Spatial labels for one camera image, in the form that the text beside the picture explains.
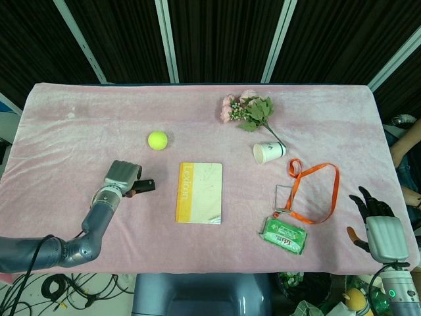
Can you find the yellow round fruit toy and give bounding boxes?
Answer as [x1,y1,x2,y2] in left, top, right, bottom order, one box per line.
[345,287,368,311]

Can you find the pink artificial flower bouquet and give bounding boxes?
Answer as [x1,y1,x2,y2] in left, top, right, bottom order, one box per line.
[220,89,286,147]

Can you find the orange lanyard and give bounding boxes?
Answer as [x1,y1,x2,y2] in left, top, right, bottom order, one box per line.
[274,158,340,226]

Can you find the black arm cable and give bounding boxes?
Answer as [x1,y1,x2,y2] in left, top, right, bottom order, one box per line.
[9,230,87,316]

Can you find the black cable bundle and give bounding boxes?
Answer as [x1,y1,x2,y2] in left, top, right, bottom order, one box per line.
[0,272,136,316]

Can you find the clear badge holder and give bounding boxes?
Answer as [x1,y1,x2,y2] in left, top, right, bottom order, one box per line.
[274,184,293,213]

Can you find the pink table cloth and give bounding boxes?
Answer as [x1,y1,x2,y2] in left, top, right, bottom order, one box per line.
[0,82,421,275]

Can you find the white paper cup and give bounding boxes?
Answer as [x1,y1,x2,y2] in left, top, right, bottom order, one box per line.
[253,141,287,165]

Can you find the grey robot torso base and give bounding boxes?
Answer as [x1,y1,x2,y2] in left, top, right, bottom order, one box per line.
[134,273,274,316]

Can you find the green plastic bottle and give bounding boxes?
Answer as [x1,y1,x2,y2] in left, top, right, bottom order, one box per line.
[360,283,393,316]

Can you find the yellow-green tennis ball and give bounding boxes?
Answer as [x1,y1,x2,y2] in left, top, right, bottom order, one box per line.
[147,130,169,151]

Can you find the green tissue pack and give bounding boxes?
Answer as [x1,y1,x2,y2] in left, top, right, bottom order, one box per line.
[259,217,310,255]

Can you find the yellow and cream notebook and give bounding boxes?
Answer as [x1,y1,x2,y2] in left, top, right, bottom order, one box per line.
[174,161,224,226]

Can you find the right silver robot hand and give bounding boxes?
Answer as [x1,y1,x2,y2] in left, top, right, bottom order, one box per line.
[347,186,411,263]

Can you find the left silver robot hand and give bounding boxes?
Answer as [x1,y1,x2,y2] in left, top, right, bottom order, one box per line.
[103,160,143,198]

